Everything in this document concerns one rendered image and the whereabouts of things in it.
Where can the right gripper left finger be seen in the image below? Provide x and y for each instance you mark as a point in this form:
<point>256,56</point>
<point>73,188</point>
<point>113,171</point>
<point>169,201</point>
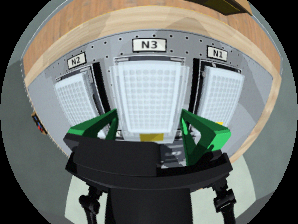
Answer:
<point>91,127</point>

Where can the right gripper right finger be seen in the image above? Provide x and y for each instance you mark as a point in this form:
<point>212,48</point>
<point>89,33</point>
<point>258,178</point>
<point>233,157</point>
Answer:
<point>213,136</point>

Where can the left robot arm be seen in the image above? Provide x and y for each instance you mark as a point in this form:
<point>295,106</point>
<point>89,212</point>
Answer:
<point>91,203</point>

